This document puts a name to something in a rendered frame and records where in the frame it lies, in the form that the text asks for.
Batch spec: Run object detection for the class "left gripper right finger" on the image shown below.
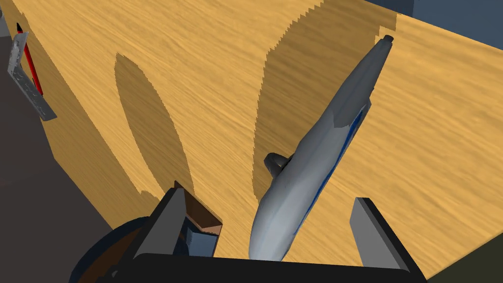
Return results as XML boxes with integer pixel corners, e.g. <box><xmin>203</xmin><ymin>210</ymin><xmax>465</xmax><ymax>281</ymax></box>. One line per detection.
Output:
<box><xmin>349</xmin><ymin>197</ymin><xmax>414</xmax><ymax>272</ymax></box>

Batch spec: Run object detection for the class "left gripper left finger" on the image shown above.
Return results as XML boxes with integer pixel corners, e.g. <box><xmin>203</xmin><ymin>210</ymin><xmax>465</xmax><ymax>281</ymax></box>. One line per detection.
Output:
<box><xmin>129</xmin><ymin>187</ymin><xmax>187</xmax><ymax>260</ymax></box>

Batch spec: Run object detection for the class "brown open box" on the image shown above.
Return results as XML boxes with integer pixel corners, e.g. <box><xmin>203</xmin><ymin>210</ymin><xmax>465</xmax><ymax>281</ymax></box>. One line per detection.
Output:
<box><xmin>173</xmin><ymin>180</ymin><xmax>224</xmax><ymax>258</ymax></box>

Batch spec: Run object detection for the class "dark round bowl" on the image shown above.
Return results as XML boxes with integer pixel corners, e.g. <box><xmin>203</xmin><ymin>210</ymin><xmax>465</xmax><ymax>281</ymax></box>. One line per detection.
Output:
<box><xmin>70</xmin><ymin>216</ymin><xmax>151</xmax><ymax>283</ymax></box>

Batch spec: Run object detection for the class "grey bottle with blue stripe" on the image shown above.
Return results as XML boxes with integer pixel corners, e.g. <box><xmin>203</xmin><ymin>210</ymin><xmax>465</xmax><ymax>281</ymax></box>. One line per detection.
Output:
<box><xmin>249</xmin><ymin>34</ymin><xmax>394</xmax><ymax>262</ymax></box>

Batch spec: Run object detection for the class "wooden table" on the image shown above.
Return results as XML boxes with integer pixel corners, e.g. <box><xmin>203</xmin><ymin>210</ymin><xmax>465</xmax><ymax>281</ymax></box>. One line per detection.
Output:
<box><xmin>1</xmin><ymin>0</ymin><xmax>503</xmax><ymax>273</ymax></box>

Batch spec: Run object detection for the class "red rod with black tip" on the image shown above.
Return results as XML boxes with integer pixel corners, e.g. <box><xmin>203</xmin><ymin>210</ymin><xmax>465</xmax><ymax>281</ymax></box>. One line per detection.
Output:
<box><xmin>15</xmin><ymin>23</ymin><xmax>44</xmax><ymax>97</ymax></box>

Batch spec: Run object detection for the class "grey angled bracket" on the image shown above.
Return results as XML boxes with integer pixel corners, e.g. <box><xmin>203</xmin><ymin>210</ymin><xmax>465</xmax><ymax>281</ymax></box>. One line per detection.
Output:
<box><xmin>7</xmin><ymin>31</ymin><xmax>58</xmax><ymax>122</ymax></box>

